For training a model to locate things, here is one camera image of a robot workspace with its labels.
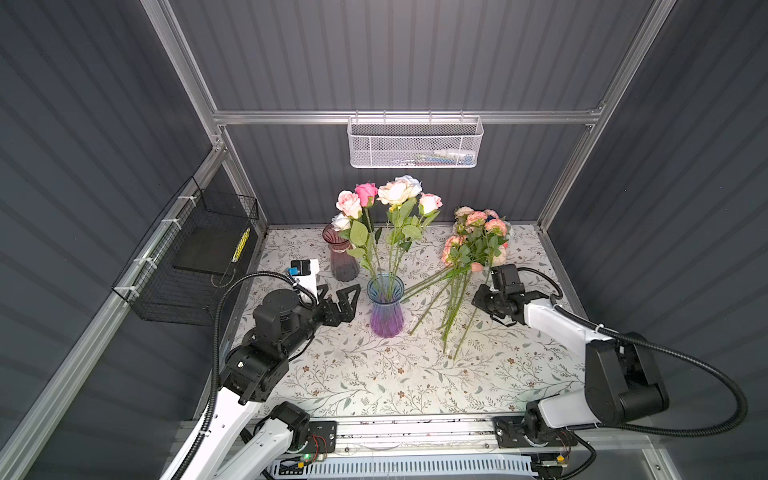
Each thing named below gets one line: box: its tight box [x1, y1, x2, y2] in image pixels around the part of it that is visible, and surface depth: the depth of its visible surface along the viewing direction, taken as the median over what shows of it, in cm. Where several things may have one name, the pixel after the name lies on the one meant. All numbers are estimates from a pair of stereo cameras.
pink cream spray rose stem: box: [331, 190, 377, 283], surface depth 69 cm
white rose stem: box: [394, 174, 423, 197], surface depth 72 cm
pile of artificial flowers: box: [404, 206, 512, 361], surface depth 104 cm
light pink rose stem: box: [394, 192, 443, 283], surface depth 72 cm
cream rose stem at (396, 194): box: [378, 180, 421, 286], surface depth 71 cm
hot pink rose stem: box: [355, 183, 382, 276], surface depth 71 cm
